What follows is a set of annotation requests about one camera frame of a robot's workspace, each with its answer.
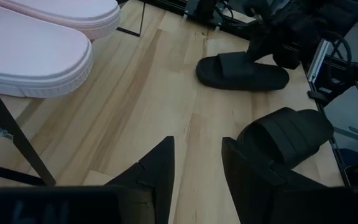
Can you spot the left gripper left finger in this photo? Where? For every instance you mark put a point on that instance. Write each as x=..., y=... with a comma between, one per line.
x=157, y=174

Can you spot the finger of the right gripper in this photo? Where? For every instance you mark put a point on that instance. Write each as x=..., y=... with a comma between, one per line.
x=286, y=57
x=256, y=46

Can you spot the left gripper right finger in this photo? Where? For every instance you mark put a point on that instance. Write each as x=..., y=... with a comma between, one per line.
x=247, y=186

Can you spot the black slide sandal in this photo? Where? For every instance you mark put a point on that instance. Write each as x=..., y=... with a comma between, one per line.
x=291, y=133
x=228, y=77

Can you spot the pink slide sandal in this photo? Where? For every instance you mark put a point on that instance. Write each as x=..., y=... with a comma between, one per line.
x=73, y=12
x=26, y=56

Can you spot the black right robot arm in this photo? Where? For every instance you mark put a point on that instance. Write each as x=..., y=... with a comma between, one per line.
x=315, y=21

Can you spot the wooden shelf with black frame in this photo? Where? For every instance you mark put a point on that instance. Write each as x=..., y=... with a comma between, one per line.
x=16, y=137

